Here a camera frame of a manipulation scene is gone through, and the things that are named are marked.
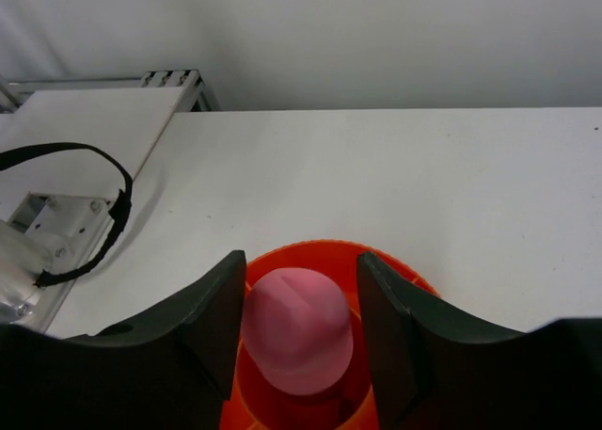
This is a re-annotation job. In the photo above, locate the pink capped clear bottle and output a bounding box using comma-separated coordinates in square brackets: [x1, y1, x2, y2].
[241, 267, 354, 396]

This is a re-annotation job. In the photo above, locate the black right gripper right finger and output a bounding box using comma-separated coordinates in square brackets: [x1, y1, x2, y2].
[356, 252, 601, 429]

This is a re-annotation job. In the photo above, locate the aluminium table frame rail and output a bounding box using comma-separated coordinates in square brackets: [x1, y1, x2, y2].
[1, 69, 220, 114]

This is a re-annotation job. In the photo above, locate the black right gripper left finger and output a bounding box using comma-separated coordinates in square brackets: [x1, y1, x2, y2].
[1, 250, 246, 429]

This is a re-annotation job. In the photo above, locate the orange round divided container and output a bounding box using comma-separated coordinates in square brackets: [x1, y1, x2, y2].
[219, 240, 438, 429]

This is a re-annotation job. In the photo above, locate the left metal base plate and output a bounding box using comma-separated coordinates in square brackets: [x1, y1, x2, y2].
[8, 192, 119, 332]

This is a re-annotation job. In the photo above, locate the black base cable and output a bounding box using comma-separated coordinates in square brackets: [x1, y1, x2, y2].
[0, 141, 134, 289]

